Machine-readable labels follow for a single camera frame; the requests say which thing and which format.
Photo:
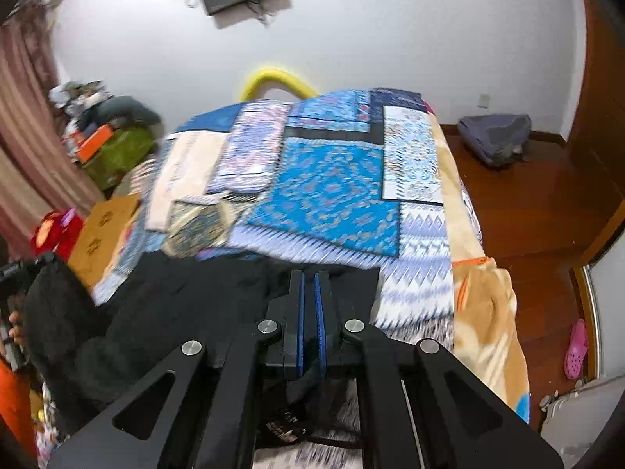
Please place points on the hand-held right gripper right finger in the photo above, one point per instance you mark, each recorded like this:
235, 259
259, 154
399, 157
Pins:
321, 322

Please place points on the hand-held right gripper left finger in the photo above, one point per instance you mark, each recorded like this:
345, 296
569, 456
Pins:
301, 322

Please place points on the black zip hoodie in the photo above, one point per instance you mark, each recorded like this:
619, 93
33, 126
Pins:
171, 303

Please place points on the person's left hand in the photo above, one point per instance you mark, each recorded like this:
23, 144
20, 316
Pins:
17, 330

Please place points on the red flower plush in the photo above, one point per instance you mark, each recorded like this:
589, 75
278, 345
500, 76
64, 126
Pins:
51, 232

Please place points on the wooden lap desk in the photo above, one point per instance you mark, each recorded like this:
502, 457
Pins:
105, 224

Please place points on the blue patchwork blanket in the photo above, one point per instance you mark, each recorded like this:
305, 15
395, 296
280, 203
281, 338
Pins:
332, 190

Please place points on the orange box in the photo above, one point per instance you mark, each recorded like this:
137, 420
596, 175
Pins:
95, 142

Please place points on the green patterned cloth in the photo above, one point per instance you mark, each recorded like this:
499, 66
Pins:
124, 154

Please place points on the beige fleece blanket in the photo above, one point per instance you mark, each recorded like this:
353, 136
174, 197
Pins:
488, 312

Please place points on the striped brown curtain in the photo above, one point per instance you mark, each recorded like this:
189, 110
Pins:
24, 107

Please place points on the pile of clutter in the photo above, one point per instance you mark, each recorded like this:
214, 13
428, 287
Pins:
73, 97

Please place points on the grey pillow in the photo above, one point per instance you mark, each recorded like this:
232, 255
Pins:
127, 107

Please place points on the yellow foam tube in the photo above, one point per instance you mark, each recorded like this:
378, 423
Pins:
266, 74

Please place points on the dark grey bag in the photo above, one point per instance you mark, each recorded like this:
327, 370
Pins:
493, 137

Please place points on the pink slipper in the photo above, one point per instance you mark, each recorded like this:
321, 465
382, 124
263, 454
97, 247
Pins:
576, 351

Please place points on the brown wooden door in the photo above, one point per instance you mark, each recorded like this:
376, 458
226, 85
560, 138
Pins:
600, 132

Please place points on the white wall socket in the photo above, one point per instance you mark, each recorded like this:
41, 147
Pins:
483, 100

